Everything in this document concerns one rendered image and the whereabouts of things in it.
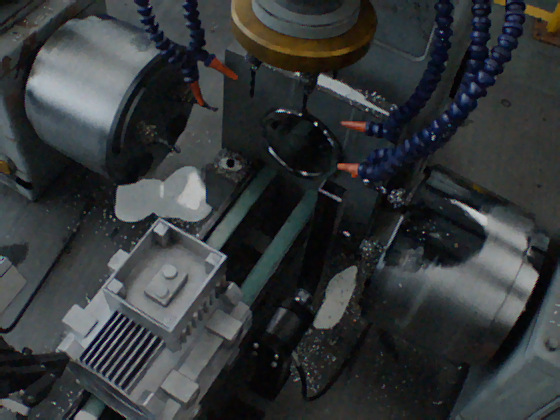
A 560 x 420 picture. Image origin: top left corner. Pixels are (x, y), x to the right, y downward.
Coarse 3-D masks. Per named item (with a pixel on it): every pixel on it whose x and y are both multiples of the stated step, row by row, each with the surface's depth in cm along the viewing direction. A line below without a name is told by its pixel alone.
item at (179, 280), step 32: (160, 224) 78; (128, 256) 76; (160, 256) 79; (192, 256) 80; (224, 256) 77; (128, 288) 76; (160, 288) 75; (192, 288) 77; (160, 320) 71; (192, 320) 76
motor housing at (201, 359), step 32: (128, 320) 76; (96, 352) 73; (128, 352) 73; (160, 352) 75; (192, 352) 78; (224, 352) 81; (96, 384) 85; (128, 384) 72; (160, 384) 74; (128, 416) 84; (160, 416) 74
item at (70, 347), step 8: (224, 288) 81; (232, 288) 81; (224, 296) 80; (232, 296) 80; (240, 296) 81; (232, 304) 81; (64, 344) 75; (72, 344) 74; (80, 344) 75; (64, 352) 74; (72, 352) 74; (72, 360) 74; (80, 384) 85; (144, 392) 73; (152, 392) 72; (144, 400) 71; (152, 400) 71; (160, 400) 72; (144, 408) 71; (152, 408) 71; (160, 408) 72
